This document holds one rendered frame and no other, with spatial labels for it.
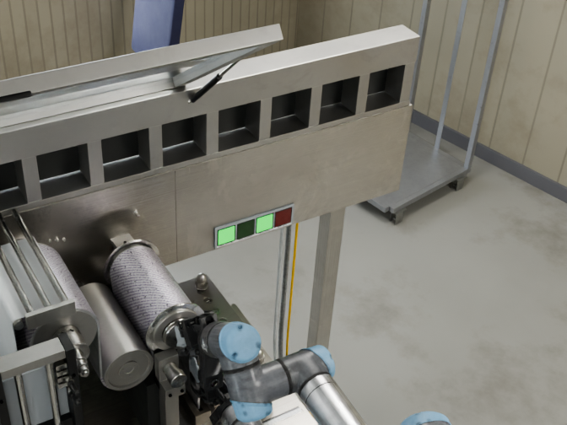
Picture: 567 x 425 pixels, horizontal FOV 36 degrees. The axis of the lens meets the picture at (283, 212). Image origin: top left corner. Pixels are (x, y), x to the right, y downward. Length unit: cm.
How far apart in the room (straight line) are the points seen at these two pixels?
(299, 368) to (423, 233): 273
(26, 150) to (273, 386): 76
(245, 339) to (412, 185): 296
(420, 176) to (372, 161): 209
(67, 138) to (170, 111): 25
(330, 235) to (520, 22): 215
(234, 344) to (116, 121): 64
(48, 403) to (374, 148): 119
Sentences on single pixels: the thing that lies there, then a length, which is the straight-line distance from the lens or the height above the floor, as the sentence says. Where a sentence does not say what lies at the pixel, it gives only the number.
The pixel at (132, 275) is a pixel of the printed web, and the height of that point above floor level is 130.
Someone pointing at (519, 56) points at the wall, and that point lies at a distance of 474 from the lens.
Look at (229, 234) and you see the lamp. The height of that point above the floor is 118.
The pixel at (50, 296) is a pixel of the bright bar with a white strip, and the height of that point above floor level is 144.
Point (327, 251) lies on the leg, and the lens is 291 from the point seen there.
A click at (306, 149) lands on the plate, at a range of 237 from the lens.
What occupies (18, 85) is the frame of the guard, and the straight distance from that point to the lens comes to 146.
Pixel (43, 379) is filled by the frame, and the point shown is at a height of 135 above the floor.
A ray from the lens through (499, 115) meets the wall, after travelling 492.
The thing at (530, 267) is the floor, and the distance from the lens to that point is 436.
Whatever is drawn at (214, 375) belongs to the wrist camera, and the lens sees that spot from 188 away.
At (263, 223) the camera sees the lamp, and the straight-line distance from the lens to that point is 242.
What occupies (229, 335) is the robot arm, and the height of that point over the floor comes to 149.
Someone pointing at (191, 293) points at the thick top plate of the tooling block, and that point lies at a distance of 243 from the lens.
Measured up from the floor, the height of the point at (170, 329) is 128.
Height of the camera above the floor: 267
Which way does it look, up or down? 37 degrees down
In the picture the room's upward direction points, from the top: 4 degrees clockwise
